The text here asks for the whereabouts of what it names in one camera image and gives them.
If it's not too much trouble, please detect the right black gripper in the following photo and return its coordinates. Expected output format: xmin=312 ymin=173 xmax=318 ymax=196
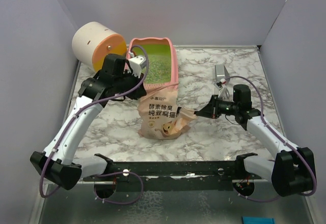
xmin=197 ymin=95 xmax=239 ymax=119

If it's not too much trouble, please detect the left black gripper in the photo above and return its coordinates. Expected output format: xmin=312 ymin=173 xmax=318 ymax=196
xmin=114 ymin=69 xmax=147 ymax=100

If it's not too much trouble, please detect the clear plastic litter scoop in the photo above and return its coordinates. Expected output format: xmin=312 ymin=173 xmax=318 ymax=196
xmin=214 ymin=64 xmax=229 ymax=85

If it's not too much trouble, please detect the beige cat litter bag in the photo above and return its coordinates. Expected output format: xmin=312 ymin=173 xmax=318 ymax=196
xmin=138 ymin=83 xmax=197 ymax=140

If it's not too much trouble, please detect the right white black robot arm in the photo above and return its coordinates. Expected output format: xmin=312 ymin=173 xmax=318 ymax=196
xmin=195 ymin=84 xmax=317 ymax=197

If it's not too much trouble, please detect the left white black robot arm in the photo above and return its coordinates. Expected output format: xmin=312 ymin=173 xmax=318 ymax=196
xmin=30 ymin=53 xmax=149 ymax=190

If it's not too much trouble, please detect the pink green litter box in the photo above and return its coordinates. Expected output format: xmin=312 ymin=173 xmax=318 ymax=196
xmin=129 ymin=37 xmax=179 ymax=90

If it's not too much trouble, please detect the green litter granules pile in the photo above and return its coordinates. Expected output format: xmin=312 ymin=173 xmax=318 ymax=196
xmin=145 ymin=54 xmax=171 ymax=84

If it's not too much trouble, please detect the cream orange cylindrical container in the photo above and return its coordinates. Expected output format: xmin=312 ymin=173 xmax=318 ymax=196
xmin=71 ymin=21 xmax=127 ymax=72

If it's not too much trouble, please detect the blue object at bottom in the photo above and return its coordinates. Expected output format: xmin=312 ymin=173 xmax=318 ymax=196
xmin=242 ymin=216 xmax=275 ymax=224

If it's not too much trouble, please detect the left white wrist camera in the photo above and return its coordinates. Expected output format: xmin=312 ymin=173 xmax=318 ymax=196
xmin=126 ymin=51 xmax=147 ymax=78

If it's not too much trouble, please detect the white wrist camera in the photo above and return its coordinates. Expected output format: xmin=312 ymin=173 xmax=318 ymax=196
xmin=126 ymin=51 xmax=147 ymax=78
xmin=214 ymin=78 xmax=230 ymax=99

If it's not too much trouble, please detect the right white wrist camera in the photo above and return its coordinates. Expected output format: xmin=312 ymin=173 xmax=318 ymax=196
xmin=214 ymin=78 xmax=230 ymax=99

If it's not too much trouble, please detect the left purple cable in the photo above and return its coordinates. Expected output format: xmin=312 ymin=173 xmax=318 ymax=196
xmin=39 ymin=45 xmax=149 ymax=199

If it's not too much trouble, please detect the purple cable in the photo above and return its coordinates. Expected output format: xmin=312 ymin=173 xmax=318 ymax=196
xmin=221 ymin=75 xmax=318 ymax=203
xmin=39 ymin=45 xmax=149 ymax=199

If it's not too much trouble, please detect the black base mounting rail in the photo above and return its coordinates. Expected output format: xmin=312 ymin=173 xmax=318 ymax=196
xmin=87 ymin=160 xmax=260 ymax=192

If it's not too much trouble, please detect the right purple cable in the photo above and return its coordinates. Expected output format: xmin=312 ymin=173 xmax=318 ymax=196
xmin=221 ymin=75 xmax=318 ymax=203

